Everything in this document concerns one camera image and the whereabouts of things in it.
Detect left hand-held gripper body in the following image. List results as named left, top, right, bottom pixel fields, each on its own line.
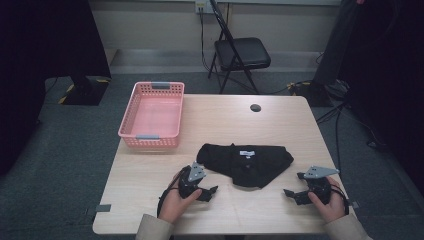
left=178, top=161, right=208, bottom=199

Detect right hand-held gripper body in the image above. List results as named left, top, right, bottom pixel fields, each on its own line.
left=296, top=165, right=341, bottom=205

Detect black printed t-shirt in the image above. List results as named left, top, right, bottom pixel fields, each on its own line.
left=195, top=142, right=295, bottom=190

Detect person's right hand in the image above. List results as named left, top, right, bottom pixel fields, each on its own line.
left=306, top=176, right=348, bottom=224

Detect person's left hand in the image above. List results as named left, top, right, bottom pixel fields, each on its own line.
left=158, top=173, right=203, bottom=225

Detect pink plastic basket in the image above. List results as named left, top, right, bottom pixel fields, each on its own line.
left=117, top=80, right=186, bottom=150

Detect black stand base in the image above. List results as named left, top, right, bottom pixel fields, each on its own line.
left=287, top=0, right=360, bottom=108
left=58, top=75, right=111, bottom=107

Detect black curtain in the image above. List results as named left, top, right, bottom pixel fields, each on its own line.
left=338, top=0, right=424, bottom=201
left=0, top=0, right=112, bottom=177

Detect black folding chair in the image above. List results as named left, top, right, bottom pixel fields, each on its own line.
left=206, top=0, right=272, bottom=95

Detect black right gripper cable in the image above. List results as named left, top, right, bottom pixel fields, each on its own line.
left=329, top=183, right=351, bottom=216

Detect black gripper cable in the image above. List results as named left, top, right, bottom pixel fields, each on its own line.
left=156, top=165, right=190, bottom=218
left=329, top=183, right=351, bottom=216

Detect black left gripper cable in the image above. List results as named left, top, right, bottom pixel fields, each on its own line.
left=156, top=165, right=190, bottom=218

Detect black floor cable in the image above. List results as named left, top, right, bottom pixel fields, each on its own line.
left=315, top=98, right=389, bottom=174

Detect wall power outlet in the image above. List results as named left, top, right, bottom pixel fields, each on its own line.
left=194, top=0, right=210, bottom=15

